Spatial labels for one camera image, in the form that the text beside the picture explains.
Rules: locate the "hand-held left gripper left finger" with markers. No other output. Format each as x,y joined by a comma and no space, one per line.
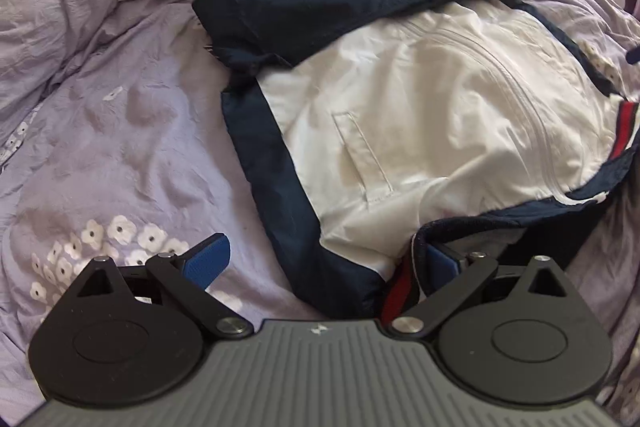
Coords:
207,259

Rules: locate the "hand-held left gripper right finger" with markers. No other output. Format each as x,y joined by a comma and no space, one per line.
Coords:
442,264

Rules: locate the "navy white red jacket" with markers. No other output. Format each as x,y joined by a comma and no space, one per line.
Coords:
425,107

